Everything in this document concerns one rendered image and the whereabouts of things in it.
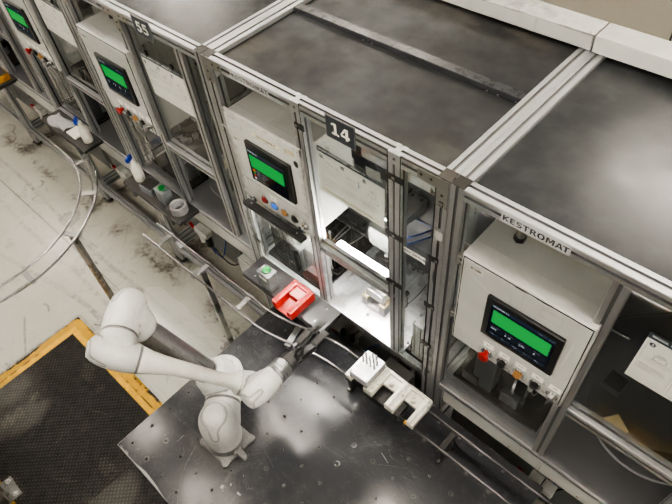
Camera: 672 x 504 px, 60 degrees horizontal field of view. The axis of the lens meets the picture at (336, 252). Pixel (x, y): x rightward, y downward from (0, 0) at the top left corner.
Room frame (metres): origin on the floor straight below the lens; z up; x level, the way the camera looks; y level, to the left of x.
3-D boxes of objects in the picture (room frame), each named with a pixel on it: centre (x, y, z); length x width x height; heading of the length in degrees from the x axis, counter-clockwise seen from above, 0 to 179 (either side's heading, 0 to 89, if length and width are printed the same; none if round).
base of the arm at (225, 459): (1.04, 0.56, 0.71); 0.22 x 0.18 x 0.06; 42
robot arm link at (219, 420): (1.06, 0.57, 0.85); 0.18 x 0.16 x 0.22; 175
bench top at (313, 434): (0.90, 0.18, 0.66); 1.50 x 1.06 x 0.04; 42
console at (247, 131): (1.80, 0.14, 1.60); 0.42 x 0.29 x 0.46; 42
